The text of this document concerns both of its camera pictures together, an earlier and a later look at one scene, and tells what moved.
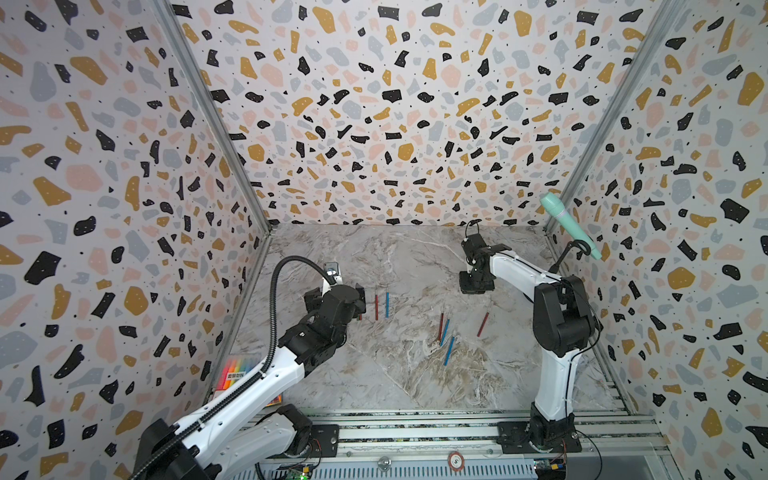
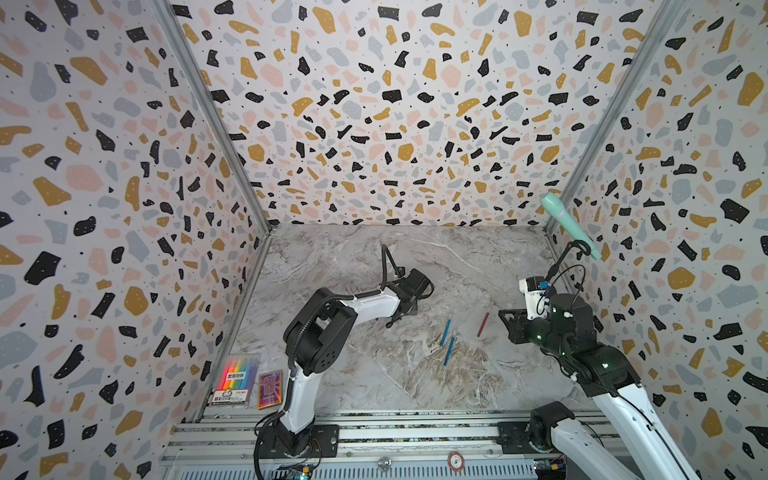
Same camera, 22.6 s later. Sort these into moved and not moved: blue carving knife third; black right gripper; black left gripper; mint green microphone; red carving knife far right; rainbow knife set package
Moved: black right gripper; black left gripper
Not moved: red carving knife far right; mint green microphone; rainbow knife set package; blue carving knife third
